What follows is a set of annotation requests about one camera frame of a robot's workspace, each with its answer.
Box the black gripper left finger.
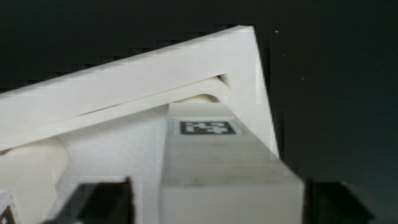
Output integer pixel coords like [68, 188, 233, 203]
[43, 178, 135, 224]

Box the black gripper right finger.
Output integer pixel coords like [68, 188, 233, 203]
[302, 180, 375, 224]

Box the white U-shaped obstacle frame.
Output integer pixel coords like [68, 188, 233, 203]
[0, 26, 278, 151]

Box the white desk leg with tag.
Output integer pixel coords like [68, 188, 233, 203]
[0, 138, 68, 224]

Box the white desk top tray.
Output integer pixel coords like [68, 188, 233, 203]
[43, 79, 228, 224]

